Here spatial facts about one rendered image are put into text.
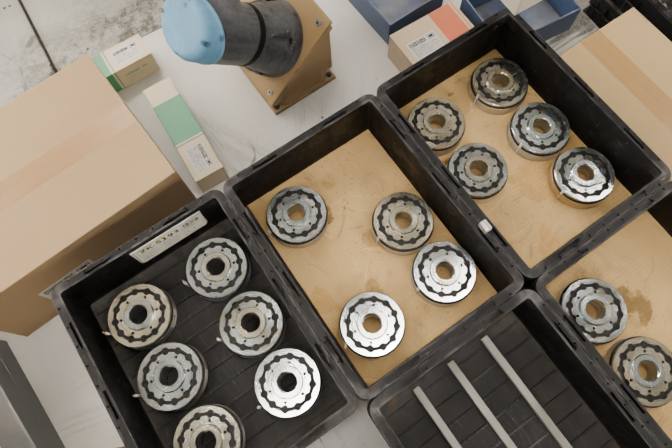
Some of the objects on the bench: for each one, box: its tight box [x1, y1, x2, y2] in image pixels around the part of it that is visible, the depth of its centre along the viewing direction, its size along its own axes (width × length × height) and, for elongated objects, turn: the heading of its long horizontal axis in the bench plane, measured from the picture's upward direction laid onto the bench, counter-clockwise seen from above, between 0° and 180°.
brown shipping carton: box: [560, 7, 672, 204], centre depth 109 cm, size 30×22×16 cm
